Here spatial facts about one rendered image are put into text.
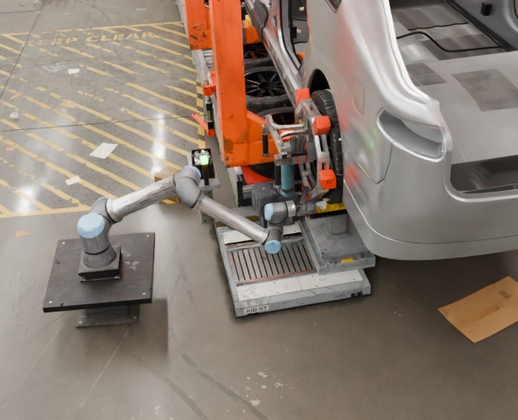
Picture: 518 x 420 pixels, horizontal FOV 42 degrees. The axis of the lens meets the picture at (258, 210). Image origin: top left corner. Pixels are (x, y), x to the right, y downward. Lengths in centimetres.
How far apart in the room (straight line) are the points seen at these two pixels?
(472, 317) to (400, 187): 141
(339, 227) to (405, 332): 76
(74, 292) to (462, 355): 219
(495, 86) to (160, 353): 251
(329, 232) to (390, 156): 144
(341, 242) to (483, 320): 95
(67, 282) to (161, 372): 76
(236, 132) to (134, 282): 112
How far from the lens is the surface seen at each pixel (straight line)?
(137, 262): 407
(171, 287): 431
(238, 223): 367
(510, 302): 432
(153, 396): 375
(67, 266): 416
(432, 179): 292
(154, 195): 381
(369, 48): 310
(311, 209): 381
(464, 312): 418
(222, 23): 394
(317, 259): 421
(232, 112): 418
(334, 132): 362
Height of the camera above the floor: 292
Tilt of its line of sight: 37 degrees down
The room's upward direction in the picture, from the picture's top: 3 degrees counter-clockwise
